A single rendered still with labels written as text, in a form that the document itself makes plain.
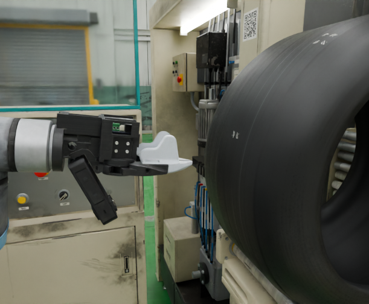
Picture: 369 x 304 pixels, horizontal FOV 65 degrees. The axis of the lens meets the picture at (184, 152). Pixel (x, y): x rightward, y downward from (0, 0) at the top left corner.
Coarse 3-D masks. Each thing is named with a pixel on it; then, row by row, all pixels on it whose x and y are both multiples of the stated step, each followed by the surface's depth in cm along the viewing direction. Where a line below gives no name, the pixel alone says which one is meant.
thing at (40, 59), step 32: (0, 0) 84; (32, 0) 86; (64, 0) 88; (96, 0) 91; (128, 0) 94; (0, 32) 85; (32, 32) 87; (64, 32) 90; (96, 32) 93; (128, 32) 96; (0, 64) 87; (32, 64) 89; (64, 64) 92; (96, 64) 95; (128, 64) 98; (0, 96) 88; (32, 96) 91; (64, 96) 94; (96, 96) 97; (128, 96) 100
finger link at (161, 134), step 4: (160, 132) 48; (164, 132) 48; (156, 136) 48; (160, 136) 48; (156, 140) 48; (160, 140) 48; (140, 144) 48; (144, 144) 48; (148, 144) 48; (152, 144) 48; (156, 144) 48; (140, 148) 48; (136, 152) 48; (136, 160) 48; (140, 160) 47; (188, 160) 49
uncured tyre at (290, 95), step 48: (288, 48) 52; (336, 48) 43; (240, 96) 54; (288, 96) 43; (336, 96) 41; (240, 144) 48; (288, 144) 42; (336, 144) 41; (240, 192) 48; (288, 192) 42; (336, 192) 84; (240, 240) 54; (288, 240) 44; (336, 240) 80; (288, 288) 50; (336, 288) 48
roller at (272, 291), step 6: (234, 246) 81; (234, 252) 81; (240, 252) 78; (240, 258) 77; (246, 258) 75; (246, 264) 74; (252, 264) 72; (252, 270) 72; (258, 270) 70; (258, 276) 69; (264, 276) 68; (264, 282) 67; (270, 282) 65; (270, 288) 65; (276, 288) 63; (270, 294) 65; (276, 294) 63; (282, 294) 61; (276, 300) 63; (282, 300) 61; (288, 300) 60
